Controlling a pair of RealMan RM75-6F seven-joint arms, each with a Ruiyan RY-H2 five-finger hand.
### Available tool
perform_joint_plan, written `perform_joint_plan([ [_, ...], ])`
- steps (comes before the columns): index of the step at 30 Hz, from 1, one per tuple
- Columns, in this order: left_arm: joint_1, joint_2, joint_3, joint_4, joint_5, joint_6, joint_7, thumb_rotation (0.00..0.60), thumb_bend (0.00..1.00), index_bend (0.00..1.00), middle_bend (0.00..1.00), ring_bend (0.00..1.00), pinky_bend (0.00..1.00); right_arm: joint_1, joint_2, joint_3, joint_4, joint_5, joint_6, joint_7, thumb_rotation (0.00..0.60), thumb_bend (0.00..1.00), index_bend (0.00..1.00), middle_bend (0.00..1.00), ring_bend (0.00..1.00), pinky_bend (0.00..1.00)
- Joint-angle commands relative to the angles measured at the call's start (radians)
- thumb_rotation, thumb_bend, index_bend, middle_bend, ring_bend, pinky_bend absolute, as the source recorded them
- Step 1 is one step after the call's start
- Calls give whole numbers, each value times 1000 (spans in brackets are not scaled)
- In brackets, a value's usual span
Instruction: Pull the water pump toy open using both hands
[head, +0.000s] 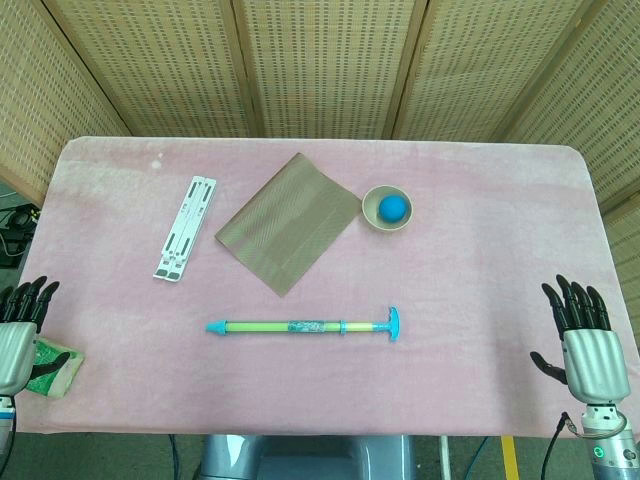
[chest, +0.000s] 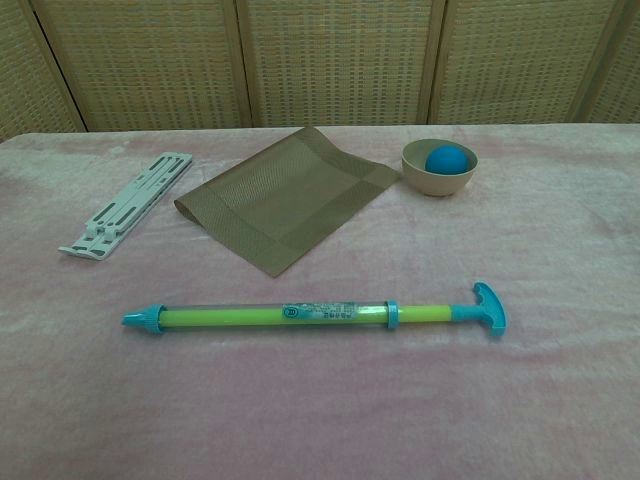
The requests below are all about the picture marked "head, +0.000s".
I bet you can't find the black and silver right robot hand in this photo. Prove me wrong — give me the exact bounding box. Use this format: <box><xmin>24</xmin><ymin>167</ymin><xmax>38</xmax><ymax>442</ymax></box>
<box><xmin>529</xmin><ymin>273</ymin><xmax>632</xmax><ymax>405</ymax></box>

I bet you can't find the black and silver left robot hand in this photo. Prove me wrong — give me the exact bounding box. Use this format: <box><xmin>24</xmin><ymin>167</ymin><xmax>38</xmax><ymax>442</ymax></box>
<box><xmin>0</xmin><ymin>274</ymin><xmax>72</xmax><ymax>399</ymax></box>

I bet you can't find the green and blue water pump toy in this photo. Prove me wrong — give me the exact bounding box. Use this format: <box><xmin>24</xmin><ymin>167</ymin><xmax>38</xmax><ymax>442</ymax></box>
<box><xmin>204</xmin><ymin>305</ymin><xmax>403</xmax><ymax>344</ymax></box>

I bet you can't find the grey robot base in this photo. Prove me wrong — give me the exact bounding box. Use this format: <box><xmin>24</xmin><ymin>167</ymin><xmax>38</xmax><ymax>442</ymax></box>
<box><xmin>194</xmin><ymin>433</ymin><xmax>419</xmax><ymax>480</ymax></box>

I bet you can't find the green sponge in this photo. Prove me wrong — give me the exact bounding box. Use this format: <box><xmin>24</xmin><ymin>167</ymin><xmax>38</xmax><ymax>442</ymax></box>
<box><xmin>24</xmin><ymin>335</ymin><xmax>85</xmax><ymax>400</ymax></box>

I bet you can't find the black equipment on floor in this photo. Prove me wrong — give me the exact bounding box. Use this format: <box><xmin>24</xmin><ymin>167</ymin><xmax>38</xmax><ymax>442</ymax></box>
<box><xmin>0</xmin><ymin>202</ymin><xmax>41</xmax><ymax>269</ymax></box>

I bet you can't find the pink tablecloth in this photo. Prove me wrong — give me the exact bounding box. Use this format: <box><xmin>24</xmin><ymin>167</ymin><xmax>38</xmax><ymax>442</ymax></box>
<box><xmin>13</xmin><ymin>134</ymin><xmax>627</xmax><ymax>439</ymax></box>

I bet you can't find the white folding laptop stand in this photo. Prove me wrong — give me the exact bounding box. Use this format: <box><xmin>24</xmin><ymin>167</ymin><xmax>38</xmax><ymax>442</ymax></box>
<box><xmin>151</xmin><ymin>175</ymin><xmax>219</xmax><ymax>284</ymax></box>

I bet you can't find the blue ball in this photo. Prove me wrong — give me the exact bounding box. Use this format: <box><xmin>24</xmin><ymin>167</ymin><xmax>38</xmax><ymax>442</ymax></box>
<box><xmin>377</xmin><ymin>195</ymin><xmax>407</xmax><ymax>224</ymax></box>

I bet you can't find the beige bowl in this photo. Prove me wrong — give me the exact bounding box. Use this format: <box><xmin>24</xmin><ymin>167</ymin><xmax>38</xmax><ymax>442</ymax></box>
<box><xmin>361</xmin><ymin>184</ymin><xmax>414</xmax><ymax>233</ymax></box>

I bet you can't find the brown woven placemat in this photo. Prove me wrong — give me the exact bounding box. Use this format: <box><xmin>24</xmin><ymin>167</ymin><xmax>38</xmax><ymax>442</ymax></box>
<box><xmin>213</xmin><ymin>151</ymin><xmax>362</xmax><ymax>299</ymax></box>

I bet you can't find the bamboo folding screen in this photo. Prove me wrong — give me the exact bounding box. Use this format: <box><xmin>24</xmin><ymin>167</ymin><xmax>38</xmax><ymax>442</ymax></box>
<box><xmin>0</xmin><ymin>0</ymin><xmax>640</xmax><ymax>301</ymax></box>

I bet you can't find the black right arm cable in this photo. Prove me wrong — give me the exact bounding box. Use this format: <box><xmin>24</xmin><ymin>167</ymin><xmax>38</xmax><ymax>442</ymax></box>
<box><xmin>541</xmin><ymin>409</ymin><xmax>585</xmax><ymax>480</ymax></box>

